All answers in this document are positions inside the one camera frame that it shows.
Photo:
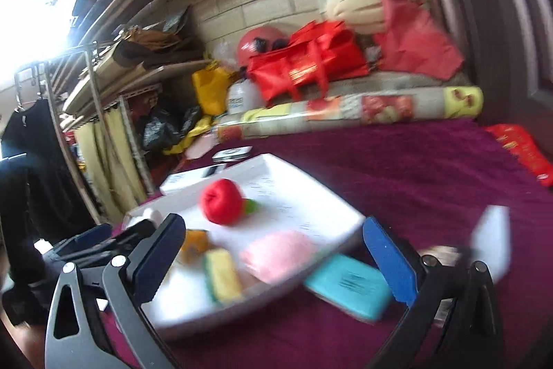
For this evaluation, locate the white foam block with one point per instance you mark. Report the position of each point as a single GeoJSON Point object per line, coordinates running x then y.
{"type": "Point", "coordinates": [492, 239]}

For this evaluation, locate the rolled fruit-print tablecloth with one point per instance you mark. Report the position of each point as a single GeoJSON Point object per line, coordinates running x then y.
{"type": "Point", "coordinates": [389, 107]}

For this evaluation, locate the yellow packaged sponge bar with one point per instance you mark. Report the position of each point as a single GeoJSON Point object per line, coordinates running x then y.
{"type": "Point", "coordinates": [194, 246]}

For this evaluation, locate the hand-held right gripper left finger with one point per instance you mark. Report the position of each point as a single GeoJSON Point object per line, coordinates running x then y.
{"type": "Point", "coordinates": [151, 261]}

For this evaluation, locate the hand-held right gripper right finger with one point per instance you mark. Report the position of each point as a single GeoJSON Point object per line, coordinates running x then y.
{"type": "Point", "coordinates": [391, 261]}

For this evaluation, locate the white flat device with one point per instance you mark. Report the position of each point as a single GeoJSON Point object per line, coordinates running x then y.
{"type": "Point", "coordinates": [233, 153]}

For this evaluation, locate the white flat carton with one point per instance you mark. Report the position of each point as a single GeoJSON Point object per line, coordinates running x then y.
{"type": "Point", "coordinates": [185, 181]}

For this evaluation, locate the yellow cloth curtain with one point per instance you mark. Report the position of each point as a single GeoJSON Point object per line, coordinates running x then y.
{"type": "Point", "coordinates": [112, 166]}

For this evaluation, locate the brown paper bag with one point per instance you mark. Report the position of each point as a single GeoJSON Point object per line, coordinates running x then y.
{"type": "Point", "coordinates": [151, 40]}

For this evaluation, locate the red packet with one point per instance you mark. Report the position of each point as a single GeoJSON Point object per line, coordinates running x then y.
{"type": "Point", "coordinates": [518, 148]}

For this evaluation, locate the white cardboard box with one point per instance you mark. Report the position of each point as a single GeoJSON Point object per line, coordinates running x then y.
{"type": "Point", "coordinates": [276, 187]}

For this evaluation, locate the red tote bag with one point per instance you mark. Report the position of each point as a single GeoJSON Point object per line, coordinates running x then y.
{"type": "Point", "coordinates": [302, 62]}

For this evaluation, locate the metal shelf rack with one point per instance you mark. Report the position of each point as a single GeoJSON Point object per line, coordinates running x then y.
{"type": "Point", "coordinates": [99, 92]}

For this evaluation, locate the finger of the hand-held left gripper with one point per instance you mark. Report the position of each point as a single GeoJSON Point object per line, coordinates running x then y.
{"type": "Point", "coordinates": [95, 239]}

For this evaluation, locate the white plastic jar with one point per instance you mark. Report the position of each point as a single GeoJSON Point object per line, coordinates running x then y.
{"type": "Point", "coordinates": [242, 96]}

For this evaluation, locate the teal soap bar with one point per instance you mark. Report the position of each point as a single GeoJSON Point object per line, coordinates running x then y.
{"type": "Point", "coordinates": [345, 282]}

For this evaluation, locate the red cloth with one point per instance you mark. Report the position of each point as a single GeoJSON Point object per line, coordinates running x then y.
{"type": "Point", "coordinates": [414, 40]}

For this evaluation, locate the black plastic bag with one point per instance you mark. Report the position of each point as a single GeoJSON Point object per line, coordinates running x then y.
{"type": "Point", "coordinates": [160, 127]}

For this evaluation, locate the cream ribbed foam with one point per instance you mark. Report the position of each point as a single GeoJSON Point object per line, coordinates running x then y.
{"type": "Point", "coordinates": [350, 6]}

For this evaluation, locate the red helmet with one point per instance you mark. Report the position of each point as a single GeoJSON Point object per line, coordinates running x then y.
{"type": "Point", "coordinates": [255, 44]}

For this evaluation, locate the grey patterned cushion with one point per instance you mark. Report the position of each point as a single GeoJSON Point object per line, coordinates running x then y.
{"type": "Point", "coordinates": [423, 80]}

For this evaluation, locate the black hanging garment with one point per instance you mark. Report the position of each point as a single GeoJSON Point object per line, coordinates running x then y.
{"type": "Point", "coordinates": [30, 135]}

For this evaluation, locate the green and yellow scrub sponge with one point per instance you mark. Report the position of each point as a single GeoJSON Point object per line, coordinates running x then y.
{"type": "Point", "coordinates": [222, 274]}

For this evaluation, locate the yellow plastic bag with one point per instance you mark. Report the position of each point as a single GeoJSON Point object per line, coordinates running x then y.
{"type": "Point", "coordinates": [209, 88]}

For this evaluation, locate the red plush apple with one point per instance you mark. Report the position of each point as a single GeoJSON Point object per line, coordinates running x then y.
{"type": "Point", "coordinates": [222, 200]}

